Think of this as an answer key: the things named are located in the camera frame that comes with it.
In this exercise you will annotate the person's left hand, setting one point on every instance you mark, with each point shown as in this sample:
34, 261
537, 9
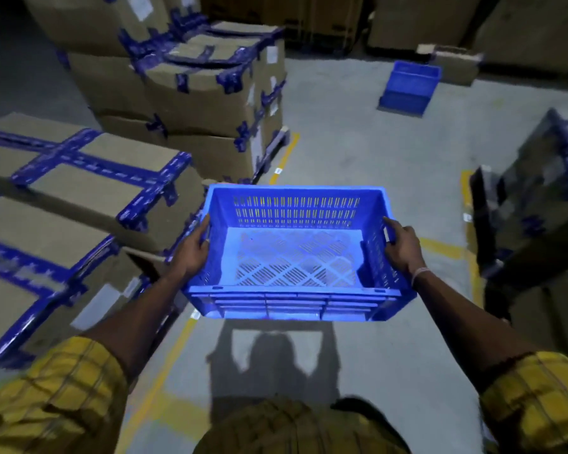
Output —
188, 257

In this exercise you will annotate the person's right hand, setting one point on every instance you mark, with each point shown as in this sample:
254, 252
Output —
407, 250

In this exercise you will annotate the person's left thumb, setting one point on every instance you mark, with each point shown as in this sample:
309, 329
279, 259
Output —
202, 229

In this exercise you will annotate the person's right thumb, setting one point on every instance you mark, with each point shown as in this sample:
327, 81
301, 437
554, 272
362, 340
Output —
390, 230

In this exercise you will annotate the blue perforated plastic crate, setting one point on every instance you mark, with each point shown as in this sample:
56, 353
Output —
293, 308

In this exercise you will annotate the person's left forearm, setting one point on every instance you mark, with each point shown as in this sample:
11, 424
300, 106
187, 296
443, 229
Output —
142, 316

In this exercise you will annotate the person's right forearm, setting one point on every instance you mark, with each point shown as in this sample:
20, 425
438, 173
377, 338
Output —
464, 326

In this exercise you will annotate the white wristband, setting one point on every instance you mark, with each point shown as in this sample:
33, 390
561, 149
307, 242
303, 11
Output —
420, 275

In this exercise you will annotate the cardboard box with blue tape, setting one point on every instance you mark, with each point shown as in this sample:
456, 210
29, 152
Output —
94, 184
23, 288

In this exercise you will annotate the stack of taped cardboard boxes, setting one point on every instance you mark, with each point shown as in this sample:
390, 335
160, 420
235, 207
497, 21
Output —
203, 99

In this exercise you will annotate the dark box with blue tape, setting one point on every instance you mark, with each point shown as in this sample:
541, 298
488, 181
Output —
539, 198

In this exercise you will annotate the dark plain cardboard box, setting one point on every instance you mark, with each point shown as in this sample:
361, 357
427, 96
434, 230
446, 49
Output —
544, 312

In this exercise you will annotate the small plain cardboard box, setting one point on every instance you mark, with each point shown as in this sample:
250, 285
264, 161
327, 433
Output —
457, 66

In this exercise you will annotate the large plain cardboard box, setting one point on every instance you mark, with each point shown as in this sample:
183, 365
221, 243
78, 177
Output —
535, 30
421, 18

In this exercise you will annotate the yellow checked shirt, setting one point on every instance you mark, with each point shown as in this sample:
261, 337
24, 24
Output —
52, 397

